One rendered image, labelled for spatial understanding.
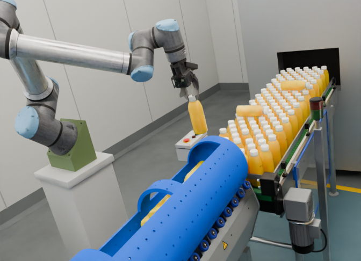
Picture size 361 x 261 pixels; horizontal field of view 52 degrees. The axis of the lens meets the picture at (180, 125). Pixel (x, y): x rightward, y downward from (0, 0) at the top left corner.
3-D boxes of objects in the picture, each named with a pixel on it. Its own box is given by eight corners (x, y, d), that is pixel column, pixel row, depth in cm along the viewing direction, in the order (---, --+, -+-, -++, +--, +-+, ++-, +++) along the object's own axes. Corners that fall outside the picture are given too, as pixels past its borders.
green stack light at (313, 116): (309, 119, 185) (308, 110, 183) (311, 114, 189) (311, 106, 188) (322, 120, 181) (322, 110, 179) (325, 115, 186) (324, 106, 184)
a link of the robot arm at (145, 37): (125, 49, 152) (153, 42, 148) (127, 28, 157) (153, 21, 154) (135, 62, 160) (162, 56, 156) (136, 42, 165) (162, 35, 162)
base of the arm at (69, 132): (48, 152, 205) (33, 146, 198) (62, 121, 210) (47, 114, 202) (69, 158, 193) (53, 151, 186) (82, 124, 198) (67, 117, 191)
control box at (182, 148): (178, 160, 207) (174, 144, 204) (194, 145, 223) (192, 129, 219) (193, 161, 202) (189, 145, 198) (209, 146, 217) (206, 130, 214)
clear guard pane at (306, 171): (302, 244, 204) (294, 167, 187) (329, 174, 264) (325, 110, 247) (303, 244, 203) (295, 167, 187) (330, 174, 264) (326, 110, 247)
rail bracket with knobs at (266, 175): (258, 196, 177) (255, 178, 173) (262, 188, 182) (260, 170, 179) (278, 199, 171) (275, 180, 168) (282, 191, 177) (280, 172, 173)
